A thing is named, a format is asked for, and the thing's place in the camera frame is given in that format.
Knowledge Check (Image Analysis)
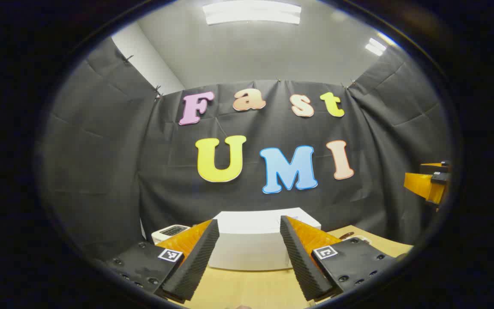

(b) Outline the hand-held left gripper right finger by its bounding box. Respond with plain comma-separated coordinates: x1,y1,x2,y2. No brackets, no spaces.
280,215,402,302

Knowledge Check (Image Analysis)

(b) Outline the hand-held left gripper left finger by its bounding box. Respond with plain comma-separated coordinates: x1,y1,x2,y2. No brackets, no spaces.
101,219,220,303

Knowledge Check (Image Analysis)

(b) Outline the white microwave oven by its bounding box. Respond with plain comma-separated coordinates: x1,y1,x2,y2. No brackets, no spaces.
208,208,321,271

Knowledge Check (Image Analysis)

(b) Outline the white toaster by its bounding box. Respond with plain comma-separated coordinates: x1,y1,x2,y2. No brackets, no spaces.
151,224,191,244

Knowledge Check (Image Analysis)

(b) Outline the ceiling light panel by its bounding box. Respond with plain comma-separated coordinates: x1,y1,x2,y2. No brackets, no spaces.
365,38,387,56
202,0,302,25

